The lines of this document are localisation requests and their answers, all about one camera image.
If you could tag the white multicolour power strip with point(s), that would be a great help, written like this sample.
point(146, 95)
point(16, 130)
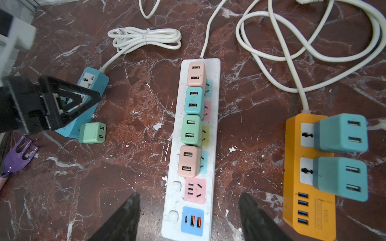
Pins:
point(189, 197)

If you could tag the teal cube charger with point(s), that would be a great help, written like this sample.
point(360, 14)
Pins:
point(342, 133)
point(342, 177)
point(195, 101)

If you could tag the purple pink garden rake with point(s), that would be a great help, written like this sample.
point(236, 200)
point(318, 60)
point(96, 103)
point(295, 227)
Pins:
point(18, 157)

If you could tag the green cube charger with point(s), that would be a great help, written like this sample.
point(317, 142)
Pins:
point(192, 130)
point(92, 133)

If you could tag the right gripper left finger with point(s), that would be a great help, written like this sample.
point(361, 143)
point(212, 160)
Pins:
point(123, 224)

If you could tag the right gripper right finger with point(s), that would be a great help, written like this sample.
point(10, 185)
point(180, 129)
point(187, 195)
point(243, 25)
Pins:
point(256, 224)

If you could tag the orange power strip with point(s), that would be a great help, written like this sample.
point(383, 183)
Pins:
point(306, 209)

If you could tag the pink cube charger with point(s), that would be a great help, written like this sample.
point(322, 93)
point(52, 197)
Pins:
point(197, 75)
point(189, 161)

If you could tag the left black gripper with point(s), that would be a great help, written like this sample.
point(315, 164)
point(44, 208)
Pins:
point(48, 105)

